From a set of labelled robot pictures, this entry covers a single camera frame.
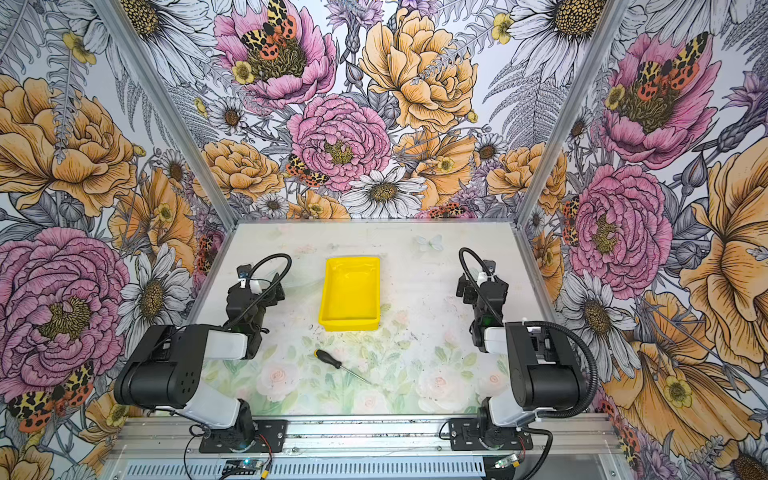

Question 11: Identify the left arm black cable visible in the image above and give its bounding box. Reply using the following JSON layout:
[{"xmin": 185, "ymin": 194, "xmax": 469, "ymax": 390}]
[{"xmin": 223, "ymin": 252, "xmax": 293, "ymax": 330}]

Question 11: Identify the black handled screwdriver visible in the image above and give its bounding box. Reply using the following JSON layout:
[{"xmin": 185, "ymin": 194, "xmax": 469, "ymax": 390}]
[{"xmin": 314, "ymin": 349, "xmax": 371, "ymax": 385}]

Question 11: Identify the left aluminium frame post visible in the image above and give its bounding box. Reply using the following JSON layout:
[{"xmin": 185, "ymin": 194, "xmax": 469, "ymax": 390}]
[{"xmin": 94, "ymin": 1, "xmax": 238, "ymax": 233}]

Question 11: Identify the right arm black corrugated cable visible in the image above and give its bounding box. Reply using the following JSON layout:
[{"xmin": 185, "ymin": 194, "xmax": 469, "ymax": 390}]
[{"xmin": 458, "ymin": 246, "xmax": 601, "ymax": 419}]

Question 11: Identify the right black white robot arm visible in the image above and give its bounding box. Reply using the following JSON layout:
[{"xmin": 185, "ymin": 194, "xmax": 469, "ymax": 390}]
[{"xmin": 448, "ymin": 248, "xmax": 596, "ymax": 452}]

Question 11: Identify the left green circuit board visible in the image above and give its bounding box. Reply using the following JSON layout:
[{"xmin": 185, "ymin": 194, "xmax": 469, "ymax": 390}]
[{"xmin": 220, "ymin": 458, "xmax": 264, "ymax": 479}]

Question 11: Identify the green circuit board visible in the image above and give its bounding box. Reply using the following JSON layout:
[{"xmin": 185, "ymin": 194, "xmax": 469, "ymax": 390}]
[
  {"xmin": 220, "ymin": 458, "xmax": 264, "ymax": 479},
  {"xmin": 494, "ymin": 454, "xmax": 520, "ymax": 469}
]

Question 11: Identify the right aluminium frame post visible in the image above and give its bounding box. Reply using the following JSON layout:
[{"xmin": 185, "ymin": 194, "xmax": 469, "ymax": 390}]
[{"xmin": 515, "ymin": 0, "xmax": 631, "ymax": 231}]

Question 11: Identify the right green circuit board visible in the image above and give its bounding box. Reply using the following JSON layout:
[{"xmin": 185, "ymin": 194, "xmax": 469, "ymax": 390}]
[{"xmin": 494, "ymin": 454, "xmax": 520, "ymax": 469}]

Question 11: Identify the white slotted cable duct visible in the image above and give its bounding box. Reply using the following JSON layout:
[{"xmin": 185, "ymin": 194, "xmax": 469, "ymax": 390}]
[{"xmin": 114, "ymin": 457, "xmax": 486, "ymax": 479}]

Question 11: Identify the yellow plastic bin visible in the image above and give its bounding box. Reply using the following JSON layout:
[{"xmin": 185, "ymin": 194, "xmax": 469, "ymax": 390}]
[{"xmin": 318, "ymin": 256, "xmax": 381, "ymax": 332}]

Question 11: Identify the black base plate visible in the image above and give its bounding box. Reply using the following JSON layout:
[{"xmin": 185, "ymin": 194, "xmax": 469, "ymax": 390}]
[
  {"xmin": 198, "ymin": 420, "xmax": 288, "ymax": 454},
  {"xmin": 448, "ymin": 417, "xmax": 533, "ymax": 452}
]

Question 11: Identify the aluminium mounting rail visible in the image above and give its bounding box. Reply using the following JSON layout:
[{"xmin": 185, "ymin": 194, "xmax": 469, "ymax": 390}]
[{"xmin": 108, "ymin": 414, "xmax": 620, "ymax": 460}]

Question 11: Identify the aluminium frame post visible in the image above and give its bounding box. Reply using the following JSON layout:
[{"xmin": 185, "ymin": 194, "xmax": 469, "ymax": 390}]
[
  {"xmin": 94, "ymin": 1, "xmax": 238, "ymax": 233},
  {"xmin": 515, "ymin": 0, "xmax": 631, "ymax": 231}
]

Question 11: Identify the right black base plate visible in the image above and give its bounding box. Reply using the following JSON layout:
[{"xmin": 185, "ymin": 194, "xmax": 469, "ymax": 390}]
[{"xmin": 448, "ymin": 417, "xmax": 533, "ymax": 452}]

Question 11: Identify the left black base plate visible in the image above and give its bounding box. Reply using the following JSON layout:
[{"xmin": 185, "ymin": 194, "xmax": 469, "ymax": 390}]
[{"xmin": 198, "ymin": 420, "xmax": 288, "ymax": 454}]

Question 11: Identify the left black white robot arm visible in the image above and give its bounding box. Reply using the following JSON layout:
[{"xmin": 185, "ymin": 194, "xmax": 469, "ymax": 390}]
[{"xmin": 113, "ymin": 253, "xmax": 292, "ymax": 452}]

